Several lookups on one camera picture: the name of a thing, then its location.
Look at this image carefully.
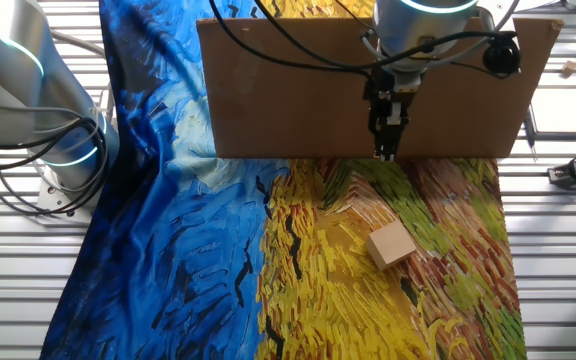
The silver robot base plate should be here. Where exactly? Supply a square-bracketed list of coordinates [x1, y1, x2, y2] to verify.
[35, 167, 100, 225]

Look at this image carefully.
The black round cable connector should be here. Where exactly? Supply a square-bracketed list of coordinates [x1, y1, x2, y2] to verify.
[482, 37, 523, 79]

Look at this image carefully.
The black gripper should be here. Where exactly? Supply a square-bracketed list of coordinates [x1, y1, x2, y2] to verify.
[362, 67, 422, 162]

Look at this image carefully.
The black pen tool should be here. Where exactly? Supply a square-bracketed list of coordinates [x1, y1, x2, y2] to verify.
[523, 102, 539, 164]

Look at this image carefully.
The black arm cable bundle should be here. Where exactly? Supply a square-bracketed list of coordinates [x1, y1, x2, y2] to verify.
[0, 117, 110, 219]

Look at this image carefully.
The flat grey metal plate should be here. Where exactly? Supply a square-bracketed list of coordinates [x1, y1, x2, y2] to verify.
[530, 87, 576, 140]

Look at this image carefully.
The brown cardboard board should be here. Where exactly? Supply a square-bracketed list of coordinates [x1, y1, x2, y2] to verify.
[196, 17, 565, 160]

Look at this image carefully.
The grey cable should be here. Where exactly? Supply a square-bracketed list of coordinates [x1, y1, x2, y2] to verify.
[50, 29, 114, 121]

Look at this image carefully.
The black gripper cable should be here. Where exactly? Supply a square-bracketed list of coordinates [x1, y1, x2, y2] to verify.
[207, 0, 519, 81]

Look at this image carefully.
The painted wheat field cloth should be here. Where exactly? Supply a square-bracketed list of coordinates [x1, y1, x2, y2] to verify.
[39, 0, 528, 360]

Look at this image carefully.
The light wooden block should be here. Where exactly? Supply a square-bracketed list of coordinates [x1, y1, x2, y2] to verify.
[365, 220, 418, 272]

